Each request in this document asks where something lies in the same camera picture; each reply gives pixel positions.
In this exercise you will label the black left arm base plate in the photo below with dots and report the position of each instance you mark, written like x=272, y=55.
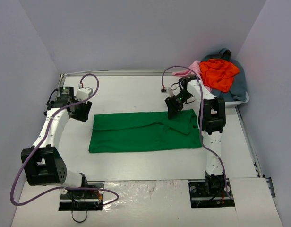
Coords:
x=80, y=200

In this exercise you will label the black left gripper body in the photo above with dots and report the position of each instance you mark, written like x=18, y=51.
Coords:
x=82, y=110

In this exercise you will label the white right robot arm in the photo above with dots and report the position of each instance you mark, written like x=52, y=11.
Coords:
x=211, y=121

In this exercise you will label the orange t shirt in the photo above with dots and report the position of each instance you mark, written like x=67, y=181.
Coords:
x=218, y=74

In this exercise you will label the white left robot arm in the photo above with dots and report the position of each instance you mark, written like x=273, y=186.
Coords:
x=43, y=163

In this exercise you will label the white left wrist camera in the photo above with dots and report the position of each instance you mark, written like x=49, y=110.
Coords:
x=83, y=92

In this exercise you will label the green t shirt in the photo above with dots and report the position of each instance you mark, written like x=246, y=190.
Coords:
x=144, y=132

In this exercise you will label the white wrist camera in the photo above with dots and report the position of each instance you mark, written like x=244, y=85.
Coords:
x=166, y=90
x=83, y=92

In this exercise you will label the grey blue t shirt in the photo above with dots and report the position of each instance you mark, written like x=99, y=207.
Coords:
x=239, y=86

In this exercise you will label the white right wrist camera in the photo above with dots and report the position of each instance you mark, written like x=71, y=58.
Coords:
x=166, y=90

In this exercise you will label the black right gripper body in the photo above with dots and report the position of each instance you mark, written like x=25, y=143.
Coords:
x=175, y=104

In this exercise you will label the right side table rail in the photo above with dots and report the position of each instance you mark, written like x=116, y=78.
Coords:
x=254, y=156

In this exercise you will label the aluminium table edge rail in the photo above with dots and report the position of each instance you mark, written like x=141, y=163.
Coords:
x=117, y=73

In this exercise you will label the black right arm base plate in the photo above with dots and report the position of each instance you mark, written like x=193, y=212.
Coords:
x=201, y=198

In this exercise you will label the white plastic laundry bin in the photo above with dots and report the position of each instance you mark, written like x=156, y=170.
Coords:
x=230, y=103

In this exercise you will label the pink t shirt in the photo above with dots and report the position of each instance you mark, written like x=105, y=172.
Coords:
x=193, y=70

